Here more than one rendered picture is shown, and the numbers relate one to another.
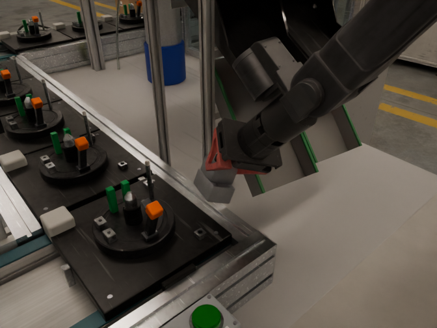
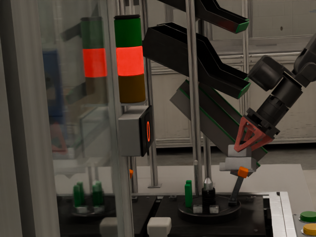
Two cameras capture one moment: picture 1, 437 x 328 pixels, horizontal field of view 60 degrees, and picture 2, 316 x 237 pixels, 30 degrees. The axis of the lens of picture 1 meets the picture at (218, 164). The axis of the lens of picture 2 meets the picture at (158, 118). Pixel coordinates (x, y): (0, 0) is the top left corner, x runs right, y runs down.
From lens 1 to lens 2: 109 cm
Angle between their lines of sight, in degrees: 43
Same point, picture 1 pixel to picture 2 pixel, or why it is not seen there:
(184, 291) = (280, 219)
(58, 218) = (163, 220)
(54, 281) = not seen: outside the picture
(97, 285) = (240, 231)
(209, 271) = (277, 209)
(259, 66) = (270, 68)
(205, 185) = (241, 161)
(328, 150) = not seen: hidden behind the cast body
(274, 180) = not seen: hidden behind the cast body
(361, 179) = (256, 179)
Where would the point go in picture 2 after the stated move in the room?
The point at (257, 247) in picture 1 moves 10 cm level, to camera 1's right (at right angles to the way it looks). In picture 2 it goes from (281, 195) to (306, 185)
